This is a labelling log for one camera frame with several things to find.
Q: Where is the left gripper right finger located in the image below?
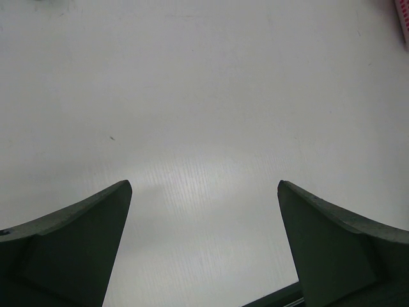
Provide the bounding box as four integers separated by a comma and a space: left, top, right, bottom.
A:
277, 180, 408, 306

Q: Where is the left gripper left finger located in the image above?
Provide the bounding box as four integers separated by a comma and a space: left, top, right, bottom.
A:
1, 180, 132, 306

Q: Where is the white plastic basket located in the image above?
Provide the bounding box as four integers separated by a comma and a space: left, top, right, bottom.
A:
394, 0, 409, 51

